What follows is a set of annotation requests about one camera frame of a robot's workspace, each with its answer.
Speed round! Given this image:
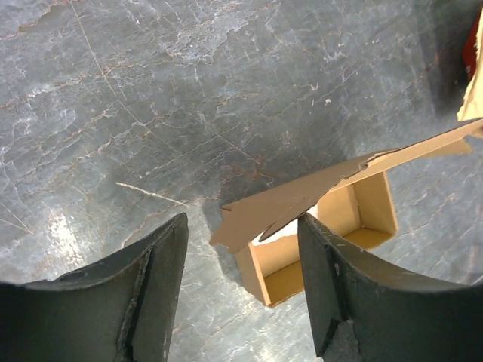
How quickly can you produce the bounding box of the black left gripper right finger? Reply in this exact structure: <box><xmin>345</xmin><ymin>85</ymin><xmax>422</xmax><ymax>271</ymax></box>
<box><xmin>297</xmin><ymin>213</ymin><xmax>482</xmax><ymax>361</ymax></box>

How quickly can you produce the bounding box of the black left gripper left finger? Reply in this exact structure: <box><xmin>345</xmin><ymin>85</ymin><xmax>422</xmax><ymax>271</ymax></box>
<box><xmin>1</xmin><ymin>213</ymin><xmax>189</xmax><ymax>361</ymax></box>

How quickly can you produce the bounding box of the brown cardboard paper box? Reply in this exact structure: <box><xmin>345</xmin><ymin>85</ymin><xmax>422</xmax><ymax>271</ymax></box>
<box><xmin>210</xmin><ymin>118</ymin><xmax>482</xmax><ymax>308</ymax></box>

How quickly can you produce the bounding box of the red beige snack bag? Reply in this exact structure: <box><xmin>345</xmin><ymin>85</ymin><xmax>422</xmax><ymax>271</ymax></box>
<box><xmin>457</xmin><ymin>7</ymin><xmax>482</xmax><ymax>121</ymax></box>

